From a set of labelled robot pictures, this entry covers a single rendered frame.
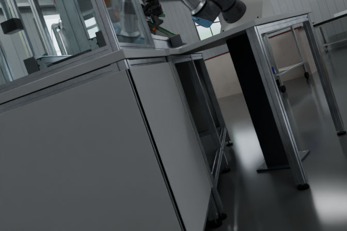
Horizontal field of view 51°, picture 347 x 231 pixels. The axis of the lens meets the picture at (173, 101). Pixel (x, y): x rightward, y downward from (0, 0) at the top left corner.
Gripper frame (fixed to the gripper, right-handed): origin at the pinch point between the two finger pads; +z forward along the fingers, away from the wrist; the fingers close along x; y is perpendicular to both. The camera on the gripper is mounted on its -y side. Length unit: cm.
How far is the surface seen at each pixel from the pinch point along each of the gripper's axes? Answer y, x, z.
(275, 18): 69, -43, 22
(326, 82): 93, 10, 70
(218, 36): 39, -56, 22
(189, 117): 15, -74, 54
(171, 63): 15, -74, 27
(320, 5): 283, 806, -10
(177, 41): 13.1, -19.0, 14.1
